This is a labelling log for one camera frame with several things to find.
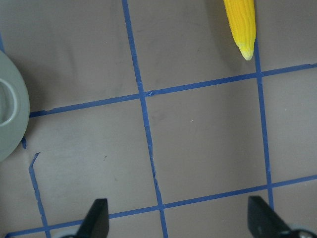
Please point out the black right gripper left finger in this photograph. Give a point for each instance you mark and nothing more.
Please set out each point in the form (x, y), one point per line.
(96, 222)

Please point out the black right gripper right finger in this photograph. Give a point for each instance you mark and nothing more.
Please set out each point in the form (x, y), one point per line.
(263, 222)

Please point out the yellow corn cob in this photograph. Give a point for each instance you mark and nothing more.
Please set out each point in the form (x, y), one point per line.
(242, 22)

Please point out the pale green electric pot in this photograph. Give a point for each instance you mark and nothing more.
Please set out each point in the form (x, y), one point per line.
(14, 106)

